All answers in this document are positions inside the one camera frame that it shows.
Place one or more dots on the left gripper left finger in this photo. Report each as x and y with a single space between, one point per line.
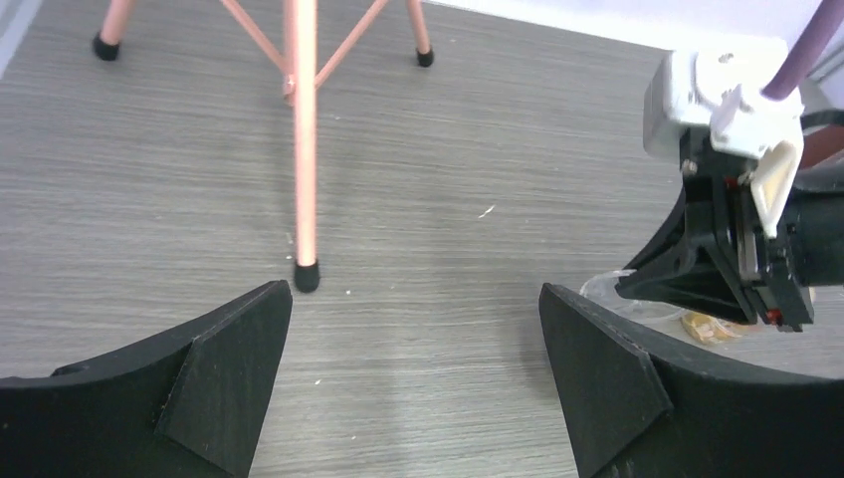
187 402

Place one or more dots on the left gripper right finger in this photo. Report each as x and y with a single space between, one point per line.
638 403

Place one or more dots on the brown wooden metronome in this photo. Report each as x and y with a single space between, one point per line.
822 144

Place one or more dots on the pink music stand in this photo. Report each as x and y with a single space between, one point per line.
302 81

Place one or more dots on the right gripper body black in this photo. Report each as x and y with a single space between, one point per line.
808 248

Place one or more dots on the clear pill bottle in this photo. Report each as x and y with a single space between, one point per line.
705 330

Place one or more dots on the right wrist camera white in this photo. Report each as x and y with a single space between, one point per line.
720 88

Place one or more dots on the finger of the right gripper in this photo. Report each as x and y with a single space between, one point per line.
691 263

